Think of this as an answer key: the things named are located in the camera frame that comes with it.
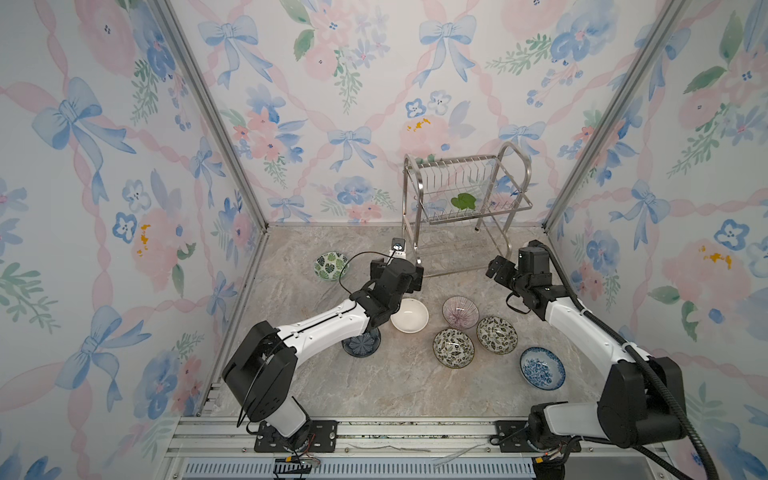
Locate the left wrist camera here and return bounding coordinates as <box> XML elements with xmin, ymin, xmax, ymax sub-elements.
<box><xmin>389</xmin><ymin>237</ymin><xmax>407</xmax><ymax>259</ymax></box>

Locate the blue white patterned plate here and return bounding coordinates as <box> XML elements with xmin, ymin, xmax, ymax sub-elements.
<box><xmin>519</xmin><ymin>347</ymin><xmax>566</xmax><ymax>391</ymax></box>

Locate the black white floral bowl right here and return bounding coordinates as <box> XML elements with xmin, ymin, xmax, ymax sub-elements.
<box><xmin>476</xmin><ymin>316</ymin><xmax>518</xmax><ymax>355</ymax></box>

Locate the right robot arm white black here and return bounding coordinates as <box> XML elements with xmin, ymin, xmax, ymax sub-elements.
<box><xmin>486</xmin><ymin>241</ymin><xmax>690</xmax><ymax>450</ymax></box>

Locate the white bowl orange outside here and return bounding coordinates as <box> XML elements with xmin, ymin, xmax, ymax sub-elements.
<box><xmin>390</xmin><ymin>298</ymin><xmax>429</xmax><ymax>334</ymax></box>

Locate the dark blue flower bowl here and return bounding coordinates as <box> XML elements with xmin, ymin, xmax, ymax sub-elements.
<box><xmin>341</xmin><ymin>328</ymin><xmax>381</xmax><ymax>358</ymax></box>

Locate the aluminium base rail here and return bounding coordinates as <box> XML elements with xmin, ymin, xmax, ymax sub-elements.
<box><xmin>152</xmin><ymin>416</ymin><xmax>679</xmax><ymax>480</ymax></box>

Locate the black white floral bowl front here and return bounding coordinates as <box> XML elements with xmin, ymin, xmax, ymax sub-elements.
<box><xmin>432</xmin><ymin>328</ymin><xmax>475</xmax><ymax>369</ymax></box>

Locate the green leaf-shaped dish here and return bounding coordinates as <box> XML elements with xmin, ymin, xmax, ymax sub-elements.
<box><xmin>450</xmin><ymin>192</ymin><xmax>477</xmax><ymax>211</ymax></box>

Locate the black white floral bowl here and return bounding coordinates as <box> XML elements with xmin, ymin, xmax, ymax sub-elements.
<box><xmin>476</xmin><ymin>316</ymin><xmax>518</xmax><ymax>355</ymax></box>
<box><xmin>432</xmin><ymin>328</ymin><xmax>475</xmax><ymax>369</ymax></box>

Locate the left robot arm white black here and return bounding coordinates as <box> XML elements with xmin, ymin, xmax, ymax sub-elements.
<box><xmin>222</xmin><ymin>258</ymin><xmax>424</xmax><ymax>443</ymax></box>

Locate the green leaf pattern bowl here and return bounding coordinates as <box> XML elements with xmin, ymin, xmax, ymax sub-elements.
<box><xmin>313</xmin><ymin>251</ymin><xmax>349</xmax><ymax>282</ymax></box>

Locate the stainless steel dish rack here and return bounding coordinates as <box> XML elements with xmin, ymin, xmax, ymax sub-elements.
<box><xmin>402</xmin><ymin>141</ymin><xmax>533</xmax><ymax>278</ymax></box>

